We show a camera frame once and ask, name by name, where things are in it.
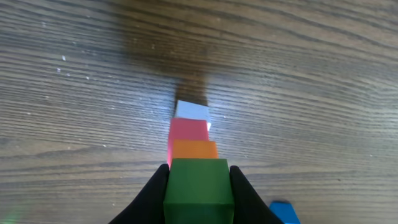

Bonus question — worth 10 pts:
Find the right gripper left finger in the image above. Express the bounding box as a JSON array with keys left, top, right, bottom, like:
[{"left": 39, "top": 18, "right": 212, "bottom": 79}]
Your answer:
[{"left": 108, "top": 163, "right": 170, "bottom": 224}]

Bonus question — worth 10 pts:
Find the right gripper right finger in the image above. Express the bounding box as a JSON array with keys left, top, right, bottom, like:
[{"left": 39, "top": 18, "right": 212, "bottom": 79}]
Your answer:
[{"left": 229, "top": 165, "right": 284, "bottom": 224}]

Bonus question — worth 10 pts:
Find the blue cube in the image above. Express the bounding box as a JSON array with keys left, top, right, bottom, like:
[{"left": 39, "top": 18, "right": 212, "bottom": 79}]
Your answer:
[{"left": 268, "top": 200, "right": 302, "bottom": 224}]

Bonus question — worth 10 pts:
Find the green cube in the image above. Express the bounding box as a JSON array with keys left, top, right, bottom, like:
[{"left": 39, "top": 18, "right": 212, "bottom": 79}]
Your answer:
[{"left": 162, "top": 157, "right": 236, "bottom": 224}]

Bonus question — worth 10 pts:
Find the orange cube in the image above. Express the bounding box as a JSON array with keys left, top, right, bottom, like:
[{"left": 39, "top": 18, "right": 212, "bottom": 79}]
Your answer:
[{"left": 171, "top": 139, "right": 220, "bottom": 160}]

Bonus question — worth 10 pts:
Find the red cube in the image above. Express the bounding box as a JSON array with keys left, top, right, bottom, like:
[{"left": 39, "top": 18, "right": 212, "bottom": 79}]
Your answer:
[{"left": 166, "top": 117, "right": 210, "bottom": 167}]

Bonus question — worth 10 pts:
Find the white cube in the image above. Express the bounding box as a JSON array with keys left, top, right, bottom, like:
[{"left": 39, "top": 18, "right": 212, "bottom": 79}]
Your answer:
[{"left": 174, "top": 99, "right": 213, "bottom": 132}]

